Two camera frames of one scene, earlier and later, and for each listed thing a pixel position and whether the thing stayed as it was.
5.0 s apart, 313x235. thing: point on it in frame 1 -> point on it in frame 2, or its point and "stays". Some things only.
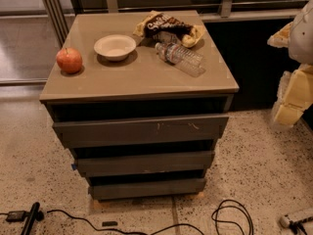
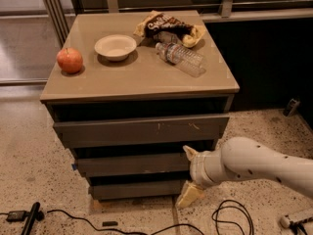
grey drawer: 145,164 stays
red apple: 68,60 stays
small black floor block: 110,223 stays
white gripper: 302,39 -> 198,169
